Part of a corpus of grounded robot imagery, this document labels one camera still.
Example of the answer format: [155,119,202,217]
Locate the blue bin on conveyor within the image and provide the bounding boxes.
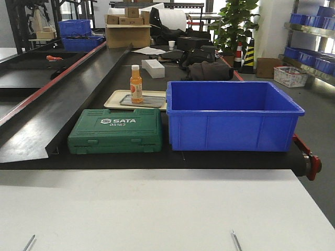
[62,36,105,52]

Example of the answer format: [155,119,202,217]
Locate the white paper cup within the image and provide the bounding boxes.
[168,40,175,50]

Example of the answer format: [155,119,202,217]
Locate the red conveyor roller end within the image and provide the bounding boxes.
[293,133,322,181]

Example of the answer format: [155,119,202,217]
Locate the white foam block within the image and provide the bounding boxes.
[141,59,165,78]

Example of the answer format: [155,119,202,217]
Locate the orange white traffic cone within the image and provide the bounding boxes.
[233,41,242,70]

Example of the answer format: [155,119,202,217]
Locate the orange handled tool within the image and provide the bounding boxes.
[46,55,63,61]

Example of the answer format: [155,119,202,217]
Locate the green black screwdriver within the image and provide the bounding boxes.
[231,230,242,251]
[23,235,36,251]

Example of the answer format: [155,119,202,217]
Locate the dark grey cloth bundle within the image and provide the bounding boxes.
[181,61,234,81]

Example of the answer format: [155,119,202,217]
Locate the small grey metal tray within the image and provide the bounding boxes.
[120,95,165,108]

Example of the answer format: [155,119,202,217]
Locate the yellow black traffic cone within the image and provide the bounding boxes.
[239,38,254,74]

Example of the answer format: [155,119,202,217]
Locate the large blue plastic bin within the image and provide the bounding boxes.
[166,81,305,152]

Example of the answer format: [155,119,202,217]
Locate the green SATA tool case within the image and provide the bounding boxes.
[68,108,163,154]

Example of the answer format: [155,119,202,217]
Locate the green potted plant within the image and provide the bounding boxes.
[209,0,259,55]

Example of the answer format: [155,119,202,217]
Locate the large cardboard box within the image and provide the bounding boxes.
[106,24,151,48]

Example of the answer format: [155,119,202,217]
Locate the white wire basket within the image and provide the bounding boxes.
[274,66,308,88]

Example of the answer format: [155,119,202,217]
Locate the orange juice bottle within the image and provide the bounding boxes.
[130,64,143,103]

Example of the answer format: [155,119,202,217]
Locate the brown cardboard box on floor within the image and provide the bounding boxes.
[255,58,283,78]

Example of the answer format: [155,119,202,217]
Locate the beige plastic tray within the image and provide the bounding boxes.
[104,90,167,111]

